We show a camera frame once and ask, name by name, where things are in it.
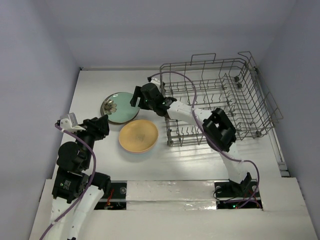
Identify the green plate dark motif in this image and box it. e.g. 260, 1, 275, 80
100, 91, 140, 125

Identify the yellow plate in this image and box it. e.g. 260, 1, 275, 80
118, 119, 159, 154

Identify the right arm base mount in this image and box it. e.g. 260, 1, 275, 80
212, 173, 263, 210

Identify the grey wire dish rack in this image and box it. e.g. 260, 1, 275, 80
159, 51, 283, 140

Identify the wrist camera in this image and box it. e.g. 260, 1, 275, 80
55, 112, 85, 133
147, 76, 162, 87

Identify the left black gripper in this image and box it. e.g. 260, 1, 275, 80
72, 113, 109, 168

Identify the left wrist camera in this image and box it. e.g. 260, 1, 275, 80
55, 112, 85, 133

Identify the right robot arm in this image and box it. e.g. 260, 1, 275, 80
130, 82, 252, 196

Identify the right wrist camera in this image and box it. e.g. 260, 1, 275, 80
147, 76, 162, 87

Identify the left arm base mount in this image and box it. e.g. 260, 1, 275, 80
94, 181, 127, 210

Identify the dark olive plate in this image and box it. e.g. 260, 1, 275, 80
100, 103, 105, 116

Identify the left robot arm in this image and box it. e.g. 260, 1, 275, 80
40, 113, 111, 240

